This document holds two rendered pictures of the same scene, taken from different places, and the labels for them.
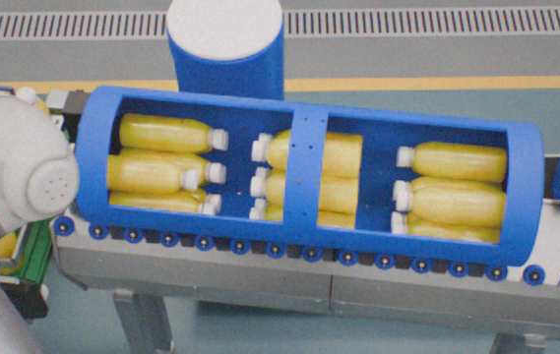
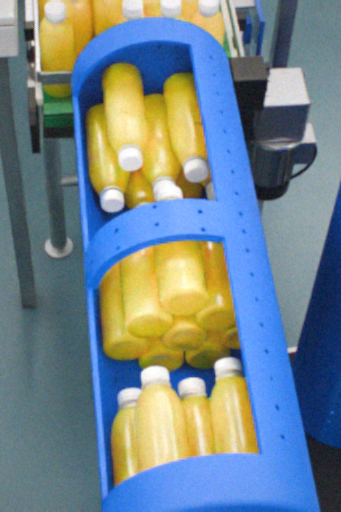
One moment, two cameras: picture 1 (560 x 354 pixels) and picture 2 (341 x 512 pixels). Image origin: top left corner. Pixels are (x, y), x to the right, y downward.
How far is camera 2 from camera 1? 1.20 m
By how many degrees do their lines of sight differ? 41
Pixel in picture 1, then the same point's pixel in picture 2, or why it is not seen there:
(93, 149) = (108, 42)
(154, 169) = (122, 114)
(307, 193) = (106, 248)
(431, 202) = (147, 402)
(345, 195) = (134, 304)
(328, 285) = not seen: hidden behind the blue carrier
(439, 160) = (220, 404)
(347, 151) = (178, 276)
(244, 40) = not seen: outside the picture
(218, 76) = not seen: outside the picture
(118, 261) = not seen: hidden behind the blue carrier
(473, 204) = (155, 454)
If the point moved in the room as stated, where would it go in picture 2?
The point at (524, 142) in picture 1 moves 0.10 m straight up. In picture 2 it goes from (235, 474) to (243, 437)
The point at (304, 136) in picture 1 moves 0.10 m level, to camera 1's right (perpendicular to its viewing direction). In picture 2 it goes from (171, 214) to (188, 269)
